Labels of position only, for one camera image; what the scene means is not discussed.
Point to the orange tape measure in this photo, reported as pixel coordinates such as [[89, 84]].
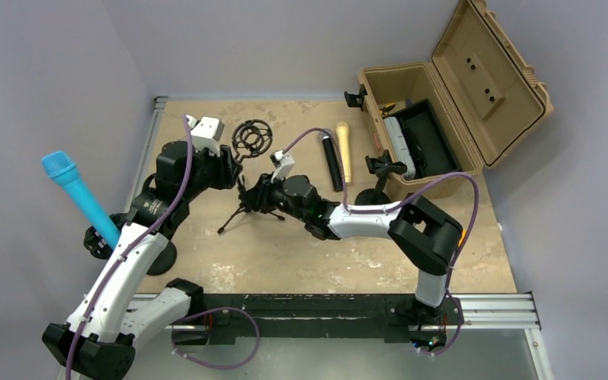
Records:
[[463, 237]]

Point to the round base mic stand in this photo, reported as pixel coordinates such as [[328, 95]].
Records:
[[382, 167]]

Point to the tan hard case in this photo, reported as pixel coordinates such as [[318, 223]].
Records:
[[485, 95]]

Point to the black tripod mic stand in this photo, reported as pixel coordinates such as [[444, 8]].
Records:
[[250, 139]]

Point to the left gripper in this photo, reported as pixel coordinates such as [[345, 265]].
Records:
[[226, 165]]

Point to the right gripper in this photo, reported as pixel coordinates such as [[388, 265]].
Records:
[[260, 195]]

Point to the black grey microphone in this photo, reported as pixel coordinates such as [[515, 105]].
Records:
[[332, 163]]

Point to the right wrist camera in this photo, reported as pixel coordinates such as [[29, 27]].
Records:
[[284, 163]]

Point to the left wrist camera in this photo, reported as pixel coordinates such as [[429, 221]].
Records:
[[205, 133]]

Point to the cream microphone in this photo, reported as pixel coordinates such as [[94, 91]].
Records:
[[343, 137]]

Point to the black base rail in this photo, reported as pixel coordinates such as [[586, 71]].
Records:
[[393, 318]]

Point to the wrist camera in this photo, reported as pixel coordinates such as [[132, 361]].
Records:
[[284, 163], [205, 133]]

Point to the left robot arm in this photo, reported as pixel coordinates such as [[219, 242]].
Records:
[[101, 338]]

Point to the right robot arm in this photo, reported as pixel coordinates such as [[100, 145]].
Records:
[[425, 234]]

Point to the blue microphone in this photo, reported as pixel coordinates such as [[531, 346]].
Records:
[[62, 170]]

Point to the grey device in case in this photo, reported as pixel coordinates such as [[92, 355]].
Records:
[[400, 147]]

